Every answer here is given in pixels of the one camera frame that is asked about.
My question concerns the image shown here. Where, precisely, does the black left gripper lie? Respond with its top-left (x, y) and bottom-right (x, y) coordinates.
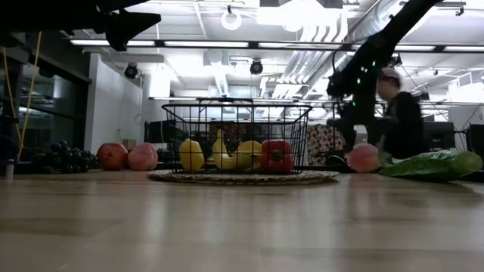
top-left (0, 0), bottom-right (163, 52)

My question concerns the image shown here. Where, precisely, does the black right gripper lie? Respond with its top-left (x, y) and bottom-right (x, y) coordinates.
top-left (327, 98), bottom-right (383, 153)

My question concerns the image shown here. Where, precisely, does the pink peach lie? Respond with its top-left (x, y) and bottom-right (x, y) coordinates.
top-left (127, 142), bottom-right (159, 172)
top-left (346, 142), bottom-right (381, 174)

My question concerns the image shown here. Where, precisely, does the long green leafy vegetable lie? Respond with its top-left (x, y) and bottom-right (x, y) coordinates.
top-left (377, 149), bottom-right (484, 183)

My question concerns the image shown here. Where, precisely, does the red bell pepper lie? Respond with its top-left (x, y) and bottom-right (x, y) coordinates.
top-left (260, 139), bottom-right (295, 173)

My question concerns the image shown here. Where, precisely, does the black wire basket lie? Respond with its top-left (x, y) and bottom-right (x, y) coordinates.
top-left (161, 98), bottom-right (313, 175)

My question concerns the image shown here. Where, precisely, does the red apple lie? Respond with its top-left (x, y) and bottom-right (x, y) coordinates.
top-left (95, 142), bottom-right (130, 172)

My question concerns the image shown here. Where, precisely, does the black grapes bunch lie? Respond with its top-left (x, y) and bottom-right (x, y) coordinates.
top-left (33, 139), bottom-right (100, 175)

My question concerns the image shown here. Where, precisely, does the yellow bell pepper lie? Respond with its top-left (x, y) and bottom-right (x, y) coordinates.
top-left (178, 138), bottom-right (206, 172)

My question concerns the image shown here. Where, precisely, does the brown patterned cloth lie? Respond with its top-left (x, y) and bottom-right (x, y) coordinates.
top-left (306, 123), bottom-right (343, 166)

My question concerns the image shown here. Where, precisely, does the person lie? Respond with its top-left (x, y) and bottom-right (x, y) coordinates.
top-left (376, 66), bottom-right (427, 160)

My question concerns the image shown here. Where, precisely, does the black monitor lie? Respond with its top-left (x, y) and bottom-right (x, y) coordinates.
top-left (144, 119), bottom-right (178, 144)
top-left (423, 121), bottom-right (456, 151)
top-left (468, 123), bottom-right (484, 158)

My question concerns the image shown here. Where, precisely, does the round woven mat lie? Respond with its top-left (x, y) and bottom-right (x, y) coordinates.
top-left (146, 168), bottom-right (340, 186)

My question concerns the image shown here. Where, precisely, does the white ring ceiling lamp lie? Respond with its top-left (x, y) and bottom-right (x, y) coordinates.
top-left (220, 9), bottom-right (243, 31)

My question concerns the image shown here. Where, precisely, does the silver ventilation duct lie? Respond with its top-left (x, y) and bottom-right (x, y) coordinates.
top-left (332, 0), bottom-right (402, 79)

